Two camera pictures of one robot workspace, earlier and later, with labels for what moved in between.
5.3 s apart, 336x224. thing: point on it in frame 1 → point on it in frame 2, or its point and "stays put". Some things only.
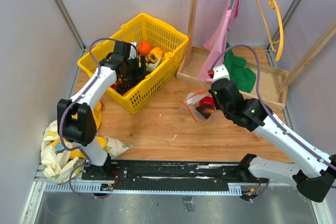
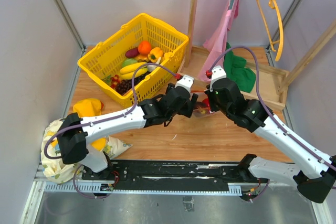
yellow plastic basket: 165,49 stays put
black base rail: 210,175 stays put
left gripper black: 140,72 → 187,109
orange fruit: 144,48 stays put
